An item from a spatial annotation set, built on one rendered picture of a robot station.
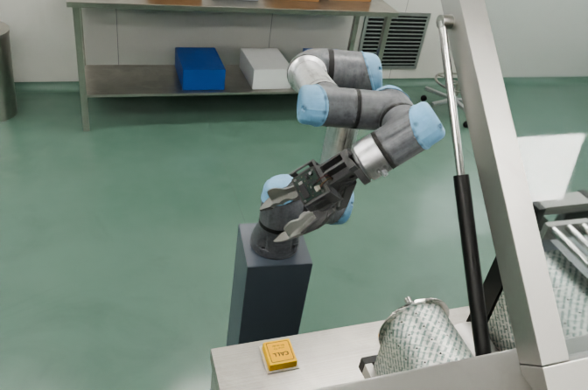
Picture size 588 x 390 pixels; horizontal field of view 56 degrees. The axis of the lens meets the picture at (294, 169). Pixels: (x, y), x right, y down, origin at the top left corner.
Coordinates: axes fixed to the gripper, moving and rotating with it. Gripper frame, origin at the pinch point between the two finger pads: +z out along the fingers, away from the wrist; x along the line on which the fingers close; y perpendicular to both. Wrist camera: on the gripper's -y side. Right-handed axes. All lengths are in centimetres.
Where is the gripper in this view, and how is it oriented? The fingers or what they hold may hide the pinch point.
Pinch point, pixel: (274, 223)
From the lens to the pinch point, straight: 104.9
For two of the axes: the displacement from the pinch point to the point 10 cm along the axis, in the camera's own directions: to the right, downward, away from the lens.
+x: 4.0, 8.1, -4.4
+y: -4.0, -2.8, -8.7
